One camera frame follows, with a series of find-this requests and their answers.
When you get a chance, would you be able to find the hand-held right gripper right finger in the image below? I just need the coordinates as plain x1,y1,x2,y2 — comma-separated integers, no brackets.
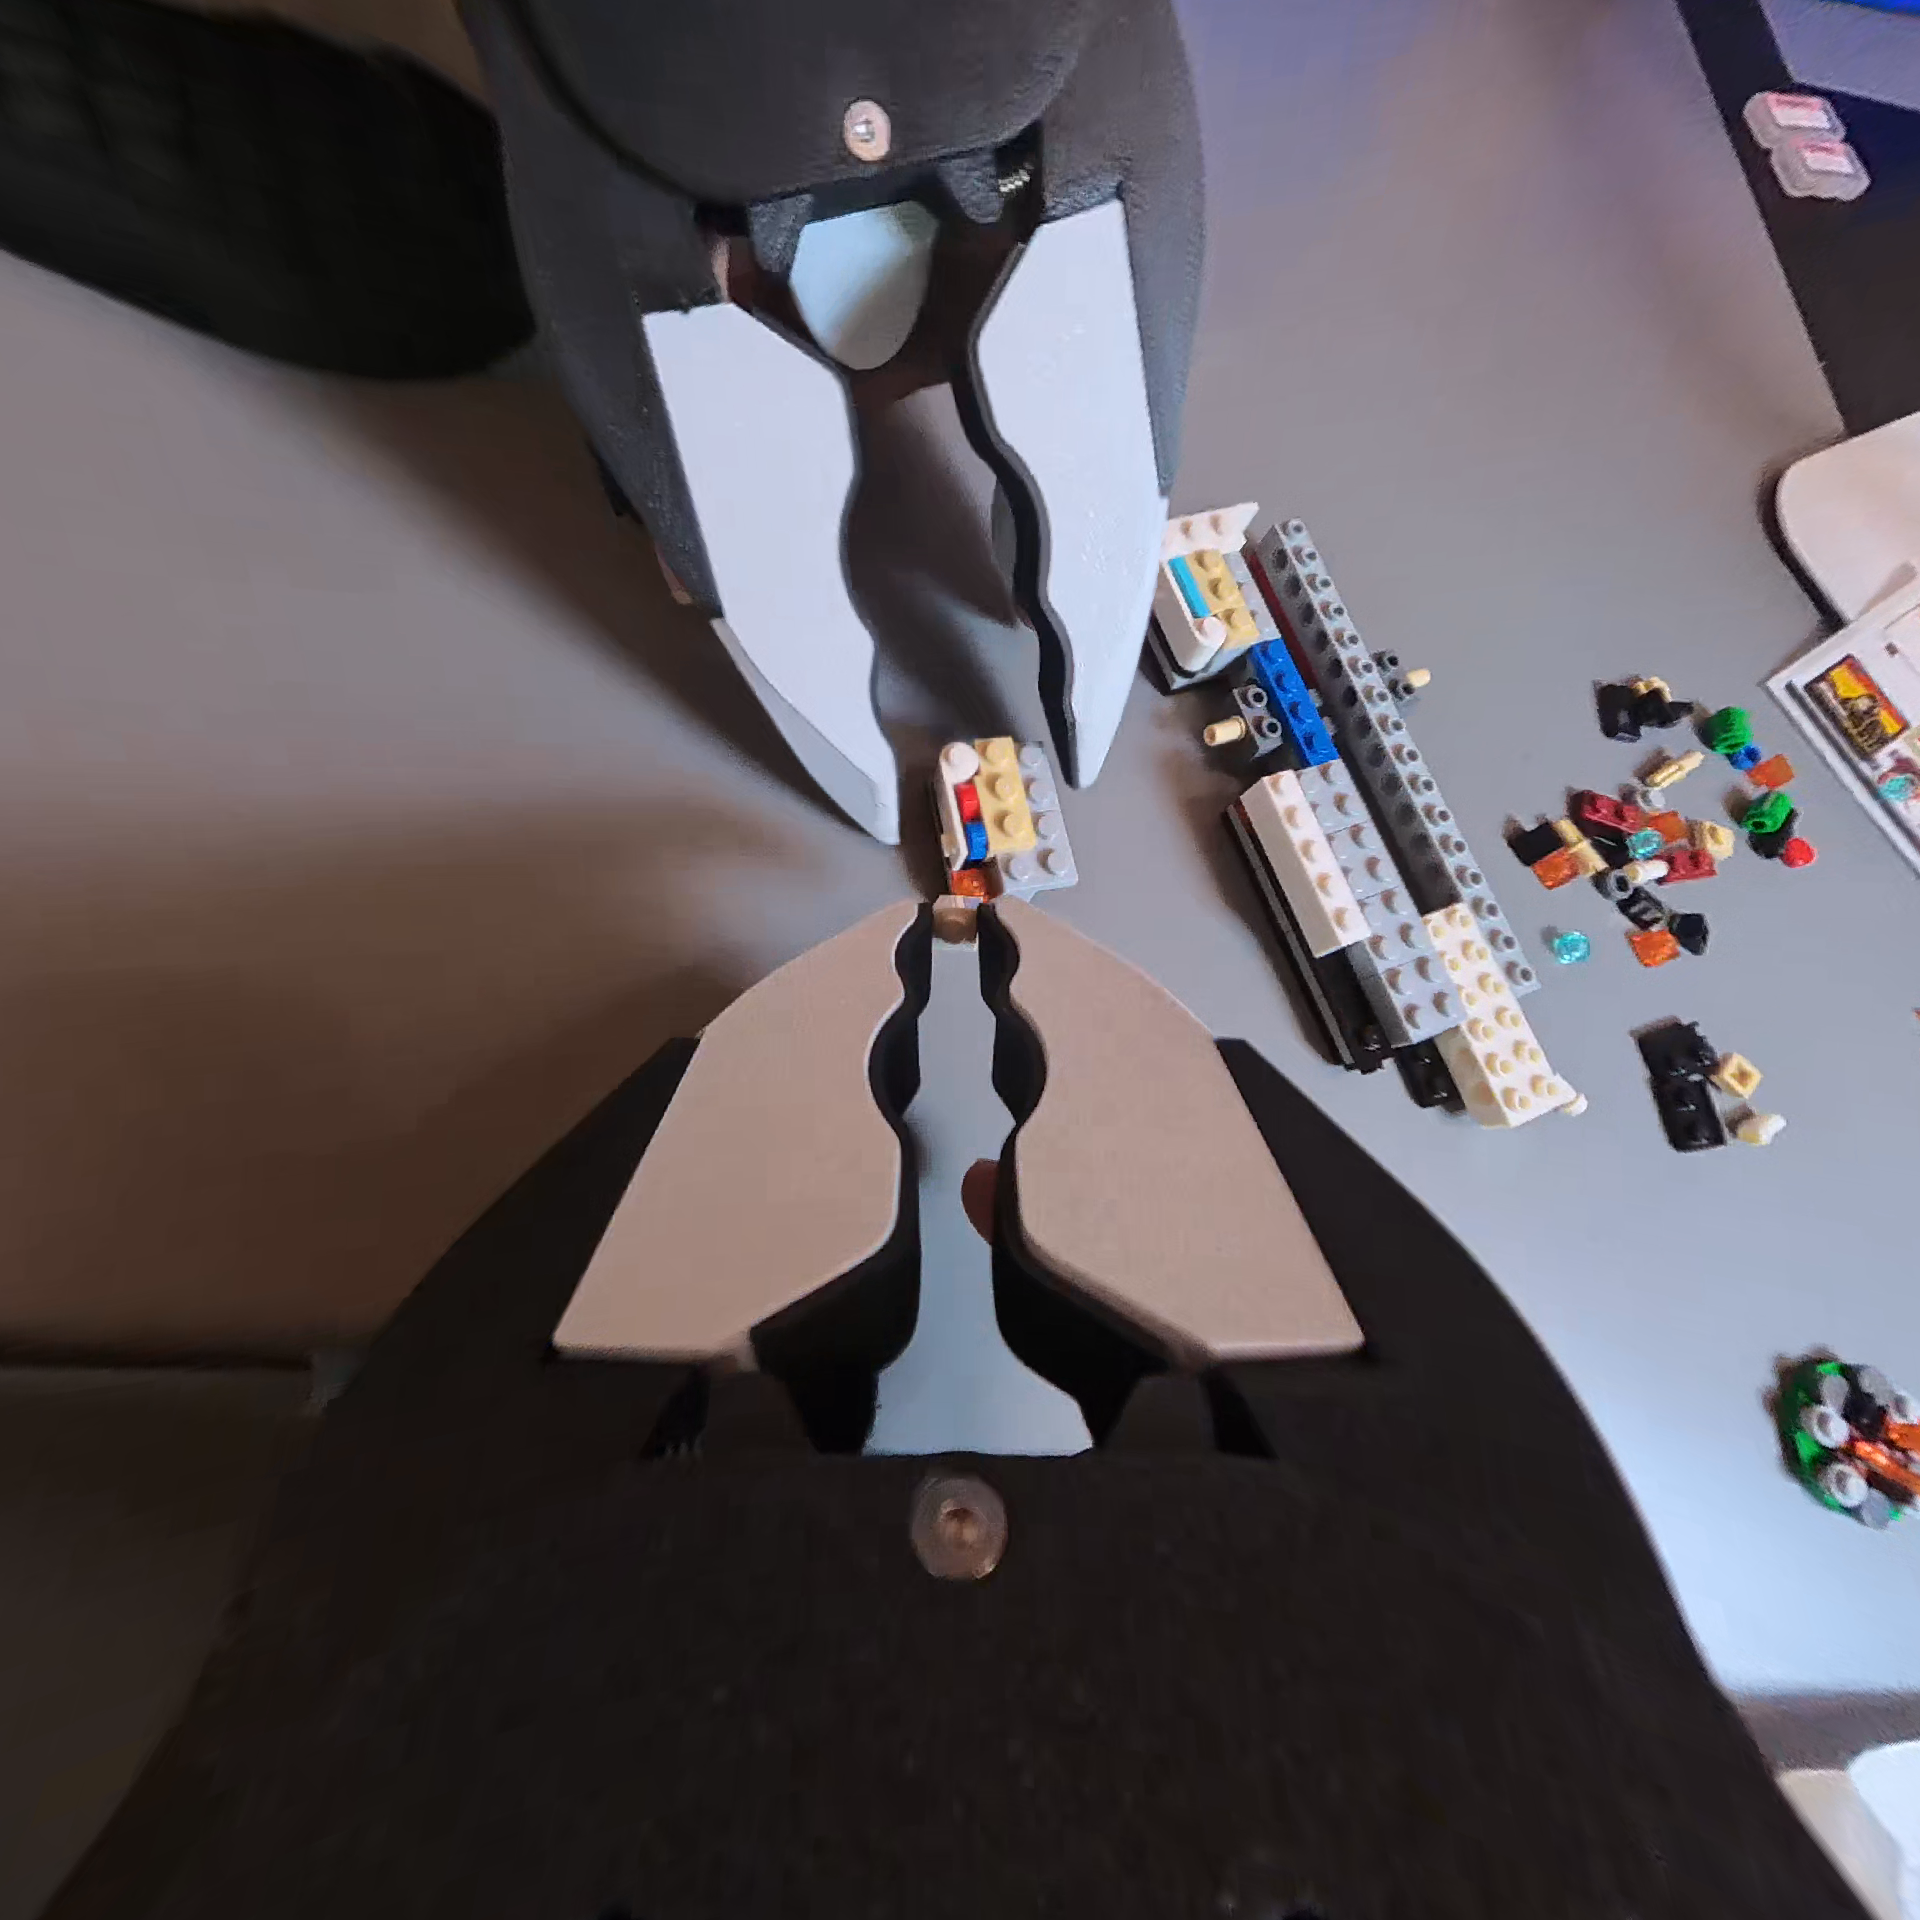
977,896,1366,1366

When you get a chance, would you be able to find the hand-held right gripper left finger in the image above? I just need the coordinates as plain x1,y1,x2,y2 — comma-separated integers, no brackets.
551,901,924,1366

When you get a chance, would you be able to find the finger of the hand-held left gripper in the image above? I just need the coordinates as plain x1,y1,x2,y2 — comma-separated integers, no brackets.
968,197,1174,791
641,300,905,845

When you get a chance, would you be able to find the small grey lego assembly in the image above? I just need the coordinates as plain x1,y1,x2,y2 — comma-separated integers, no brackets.
930,736,1079,902

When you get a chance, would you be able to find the pile of lego pieces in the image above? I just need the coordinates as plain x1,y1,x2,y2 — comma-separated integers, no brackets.
1504,675,1820,1155

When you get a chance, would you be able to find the white book stand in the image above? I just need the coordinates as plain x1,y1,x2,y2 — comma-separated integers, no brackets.
1774,411,1920,623

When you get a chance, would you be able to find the long grey lego build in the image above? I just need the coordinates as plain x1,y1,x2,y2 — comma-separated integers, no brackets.
1148,503,1589,1128

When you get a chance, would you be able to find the green round lego campfire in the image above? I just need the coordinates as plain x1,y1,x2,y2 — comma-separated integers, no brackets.
1774,1352,1920,1528

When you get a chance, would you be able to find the lego sticker sheet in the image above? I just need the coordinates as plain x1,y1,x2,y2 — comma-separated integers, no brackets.
1767,575,1920,879

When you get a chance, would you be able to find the black mesh armrest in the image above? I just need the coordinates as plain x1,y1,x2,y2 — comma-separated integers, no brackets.
0,0,527,376

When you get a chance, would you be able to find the printed white paper bag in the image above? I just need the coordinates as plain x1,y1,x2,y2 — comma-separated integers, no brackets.
1776,1739,1920,1920

